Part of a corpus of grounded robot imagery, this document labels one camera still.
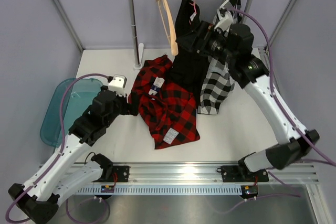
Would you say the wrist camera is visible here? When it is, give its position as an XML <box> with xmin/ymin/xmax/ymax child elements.
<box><xmin>108</xmin><ymin>74</ymin><xmax>127</xmax><ymax>97</ymax></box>
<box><xmin>213</xmin><ymin>9</ymin><xmax>233</xmax><ymax>32</ymax></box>

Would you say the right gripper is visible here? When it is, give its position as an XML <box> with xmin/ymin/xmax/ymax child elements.
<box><xmin>176</xmin><ymin>20</ymin><xmax>237</xmax><ymax>65</ymax></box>

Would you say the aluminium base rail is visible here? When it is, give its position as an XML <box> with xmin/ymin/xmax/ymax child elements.
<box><xmin>39</xmin><ymin>162</ymin><xmax>320</xmax><ymax>185</ymax></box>

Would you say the red black plaid shirt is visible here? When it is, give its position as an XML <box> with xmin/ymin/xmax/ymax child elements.
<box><xmin>129</xmin><ymin>55</ymin><xmax>200</xmax><ymax>150</ymax></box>

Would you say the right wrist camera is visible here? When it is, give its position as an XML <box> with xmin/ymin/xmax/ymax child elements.
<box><xmin>213</xmin><ymin>9</ymin><xmax>233</xmax><ymax>32</ymax></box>

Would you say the white cable duct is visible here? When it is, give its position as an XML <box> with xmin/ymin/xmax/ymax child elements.
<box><xmin>76</xmin><ymin>185</ymin><xmax>243</xmax><ymax>196</ymax></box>

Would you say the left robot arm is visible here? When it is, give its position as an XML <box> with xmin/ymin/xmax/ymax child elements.
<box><xmin>8</xmin><ymin>90</ymin><xmax>139</xmax><ymax>223</ymax></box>

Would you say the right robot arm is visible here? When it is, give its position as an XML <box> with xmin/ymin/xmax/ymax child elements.
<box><xmin>176</xmin><ymin>21</ymin><xmax>320</xmax><ymax>180</ymax></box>

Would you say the left aluminium frame post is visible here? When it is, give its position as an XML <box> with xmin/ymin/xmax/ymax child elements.
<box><xmin>51</xmin><ymin>0</ymin><xmax>85</xmax><ymax>53</ymax></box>

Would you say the wooden hanger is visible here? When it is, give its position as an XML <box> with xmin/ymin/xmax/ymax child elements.
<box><xmin>155</xmin><ymin>0</ymin><xmax>179</xmax><ymax>56</ymax></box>

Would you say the right aluminium frame post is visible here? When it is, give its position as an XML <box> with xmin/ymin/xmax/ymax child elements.
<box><xmin>269</xmin><ymin>0</ymin><xmax>298</xmax><ymax>45</ymax></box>

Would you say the aluminium frame post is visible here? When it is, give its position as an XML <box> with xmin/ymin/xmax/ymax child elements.
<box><xmin>269</xmin><ymin>0</ymin><xmax>298</xmax><ymax>45</ymax></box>
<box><xmin>51</xmin><ymin>0</ymin><xmax>85</xmax><ymax>53</ymax></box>

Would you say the teal plastic bin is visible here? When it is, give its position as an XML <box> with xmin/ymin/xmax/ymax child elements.
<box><xmin>39</xmin><ymin>78</ymin><xmax>104</xmax><ymax>148</ymax></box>

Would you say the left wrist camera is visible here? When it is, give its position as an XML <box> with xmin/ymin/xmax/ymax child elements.
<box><xmin>108</xmin><ymin>74</ymin><xmax>127</xmax><ymax>97</ymax></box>

